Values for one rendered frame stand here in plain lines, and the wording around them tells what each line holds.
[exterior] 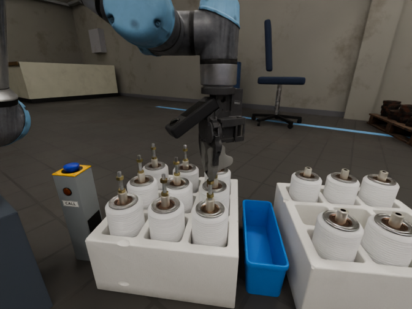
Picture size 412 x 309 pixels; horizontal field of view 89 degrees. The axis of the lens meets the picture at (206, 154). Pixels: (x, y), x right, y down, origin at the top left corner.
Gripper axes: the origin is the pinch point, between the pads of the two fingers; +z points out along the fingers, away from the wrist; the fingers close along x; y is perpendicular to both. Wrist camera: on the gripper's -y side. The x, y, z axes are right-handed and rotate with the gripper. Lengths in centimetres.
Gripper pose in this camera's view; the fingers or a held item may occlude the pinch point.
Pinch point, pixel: (208, 175)
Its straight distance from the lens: 50.2
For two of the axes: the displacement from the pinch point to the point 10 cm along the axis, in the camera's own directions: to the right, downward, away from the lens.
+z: 0.0, 9.3, 3.6
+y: 9.1, -1.5, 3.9
